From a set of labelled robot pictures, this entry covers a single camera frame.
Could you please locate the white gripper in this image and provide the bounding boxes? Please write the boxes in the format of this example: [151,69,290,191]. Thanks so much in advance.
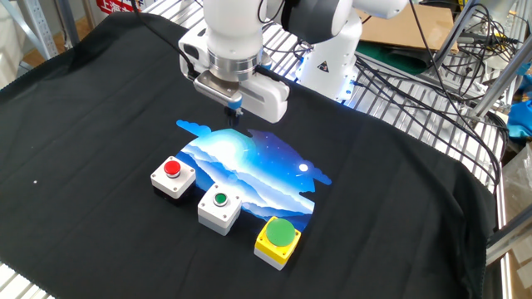
[224,72,291,128]

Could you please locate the white box red button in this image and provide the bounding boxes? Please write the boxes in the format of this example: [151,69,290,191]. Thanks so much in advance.
[150,155,197,205]

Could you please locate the white box small green button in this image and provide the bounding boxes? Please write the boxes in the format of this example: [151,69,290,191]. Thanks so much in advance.
[197,184,244,237]

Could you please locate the yellow box large green button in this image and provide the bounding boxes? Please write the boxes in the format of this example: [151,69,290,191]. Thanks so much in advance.
[253,215,303,272]

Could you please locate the red white printed box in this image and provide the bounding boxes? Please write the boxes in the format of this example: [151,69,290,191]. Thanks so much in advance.
[96,0,142,16]

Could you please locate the green cutting mat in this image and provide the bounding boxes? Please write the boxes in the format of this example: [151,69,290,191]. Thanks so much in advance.
[355,39,429,76]

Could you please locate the black cloth blue print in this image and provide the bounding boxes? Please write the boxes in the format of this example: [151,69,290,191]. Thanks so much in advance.
[0,12,500,299]

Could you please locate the white perforated metal strut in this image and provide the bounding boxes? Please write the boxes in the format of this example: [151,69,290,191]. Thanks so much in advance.
[0,0,59,59]

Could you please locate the brown cardboard sheet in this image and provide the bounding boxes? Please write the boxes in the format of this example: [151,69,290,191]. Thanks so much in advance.
[357,0,460,55]

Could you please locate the clear plastic bag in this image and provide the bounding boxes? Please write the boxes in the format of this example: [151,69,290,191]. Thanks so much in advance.
[500,140,532,225]

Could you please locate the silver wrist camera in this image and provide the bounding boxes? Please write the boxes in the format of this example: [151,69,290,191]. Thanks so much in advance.
[192,69,244,110]

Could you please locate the black cable bundle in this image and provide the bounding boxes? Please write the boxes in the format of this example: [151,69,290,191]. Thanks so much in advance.
[261,0,520,192]

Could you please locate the aluminium frame post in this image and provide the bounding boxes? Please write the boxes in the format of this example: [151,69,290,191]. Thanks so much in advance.
[467,39,532,121]

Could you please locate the aluminium frame beam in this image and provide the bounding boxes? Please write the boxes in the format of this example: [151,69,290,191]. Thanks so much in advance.
[485,215,532,267]

